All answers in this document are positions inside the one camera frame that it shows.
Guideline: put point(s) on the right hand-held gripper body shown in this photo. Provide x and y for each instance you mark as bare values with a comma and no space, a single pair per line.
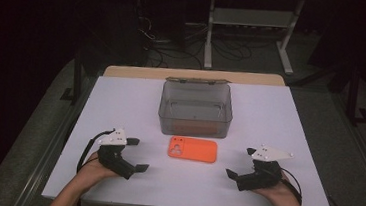
261,178

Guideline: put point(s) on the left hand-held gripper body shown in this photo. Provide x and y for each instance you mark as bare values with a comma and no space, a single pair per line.
112,158

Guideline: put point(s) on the orange phone case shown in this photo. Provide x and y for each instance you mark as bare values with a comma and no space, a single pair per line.
197,151

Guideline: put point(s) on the clear grey plastic box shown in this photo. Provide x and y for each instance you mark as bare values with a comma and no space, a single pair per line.
194,120

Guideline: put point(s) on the person's left hand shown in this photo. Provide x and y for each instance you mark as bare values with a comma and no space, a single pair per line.
92,173

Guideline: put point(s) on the person's right hand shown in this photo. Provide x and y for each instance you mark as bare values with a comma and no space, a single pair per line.
281,195

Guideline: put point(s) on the black metal stand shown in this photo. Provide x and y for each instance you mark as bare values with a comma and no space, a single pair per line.
353,98
77,80

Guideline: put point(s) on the white metal stand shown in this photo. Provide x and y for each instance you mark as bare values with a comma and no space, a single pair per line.
252,18

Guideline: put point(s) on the grey metal rail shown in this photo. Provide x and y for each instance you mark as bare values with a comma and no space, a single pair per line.
363,155
49,158

